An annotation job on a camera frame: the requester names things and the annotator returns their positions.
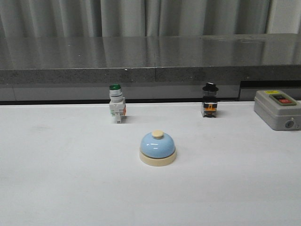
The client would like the grey curtain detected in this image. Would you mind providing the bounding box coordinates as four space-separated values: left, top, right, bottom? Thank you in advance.
0 0 301 38

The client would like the blue service bell cream base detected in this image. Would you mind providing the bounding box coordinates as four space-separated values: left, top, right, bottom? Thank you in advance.
139 130 177 167

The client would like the black selector switch orange body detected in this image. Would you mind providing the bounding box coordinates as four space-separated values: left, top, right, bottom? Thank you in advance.
201 82 219 117

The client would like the grey stone counter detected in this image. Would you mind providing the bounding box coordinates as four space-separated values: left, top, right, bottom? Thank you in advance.
0 34 301 104

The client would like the green pushbutton switch white body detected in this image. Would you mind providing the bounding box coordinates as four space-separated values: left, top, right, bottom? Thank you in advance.
109 84 126 123

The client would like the grey control box red button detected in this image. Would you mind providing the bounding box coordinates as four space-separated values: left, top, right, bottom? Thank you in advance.
254 90 301 130

